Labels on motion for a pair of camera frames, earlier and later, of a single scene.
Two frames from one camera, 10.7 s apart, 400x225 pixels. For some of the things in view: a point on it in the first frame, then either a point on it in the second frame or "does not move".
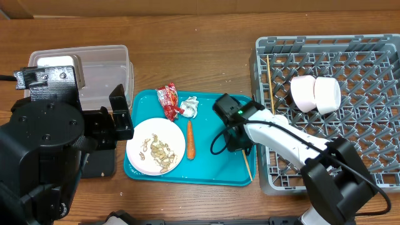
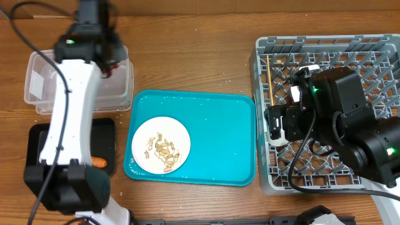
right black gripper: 235,144 to 290,117
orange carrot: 190,142 to 100,162
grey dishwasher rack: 333,86 does not move
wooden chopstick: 272,102 does not move
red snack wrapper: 167,95 to 107,73
